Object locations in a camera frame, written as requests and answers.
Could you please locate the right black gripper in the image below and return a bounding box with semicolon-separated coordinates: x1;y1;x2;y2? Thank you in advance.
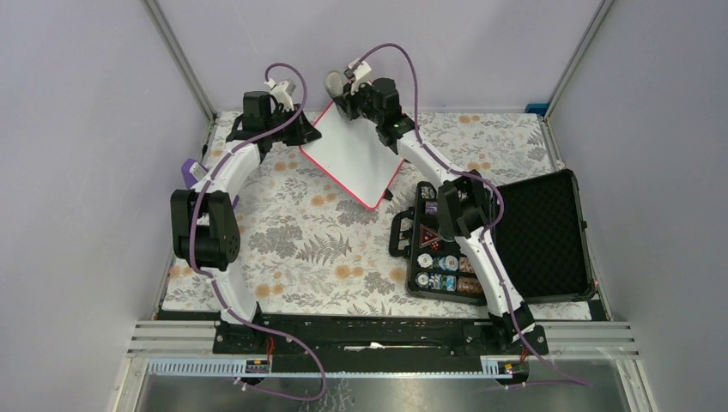
335;78;382;126

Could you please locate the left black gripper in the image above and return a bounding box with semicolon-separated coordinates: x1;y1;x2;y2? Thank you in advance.
264;103;319;146

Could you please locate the translucent silicone sponge eraser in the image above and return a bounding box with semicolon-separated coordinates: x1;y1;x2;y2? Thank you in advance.
325;70;348;100

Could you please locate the red-framed whiteboard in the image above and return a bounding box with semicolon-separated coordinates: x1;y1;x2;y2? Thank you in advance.
300;102;403;209

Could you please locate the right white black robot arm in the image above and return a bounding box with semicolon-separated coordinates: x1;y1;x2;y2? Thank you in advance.
325;71;535;354

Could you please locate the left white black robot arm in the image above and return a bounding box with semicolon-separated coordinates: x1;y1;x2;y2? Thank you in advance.
170;91;321;353

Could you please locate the purple plastic object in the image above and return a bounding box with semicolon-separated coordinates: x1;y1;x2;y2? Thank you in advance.
173;153;256;215

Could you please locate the floral tablecloth mat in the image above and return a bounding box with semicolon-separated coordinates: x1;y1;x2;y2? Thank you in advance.
161;110;592;321

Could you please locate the black poker chip case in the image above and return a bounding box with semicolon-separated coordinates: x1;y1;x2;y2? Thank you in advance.
388;169;597;306

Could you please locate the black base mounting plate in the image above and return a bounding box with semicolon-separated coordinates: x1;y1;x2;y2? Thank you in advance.
212;314;524;373

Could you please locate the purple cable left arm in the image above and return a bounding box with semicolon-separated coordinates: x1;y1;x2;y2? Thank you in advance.
187;62;329;403

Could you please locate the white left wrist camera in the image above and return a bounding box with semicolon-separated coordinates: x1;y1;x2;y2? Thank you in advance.
264;79;296;112

